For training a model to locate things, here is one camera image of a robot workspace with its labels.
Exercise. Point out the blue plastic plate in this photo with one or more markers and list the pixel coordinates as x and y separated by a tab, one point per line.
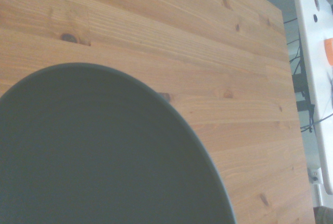
99	151

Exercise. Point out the orange item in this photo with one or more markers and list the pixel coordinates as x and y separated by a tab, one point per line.
329	51

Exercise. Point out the black camera stand legs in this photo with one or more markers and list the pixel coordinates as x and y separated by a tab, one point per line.
301	81

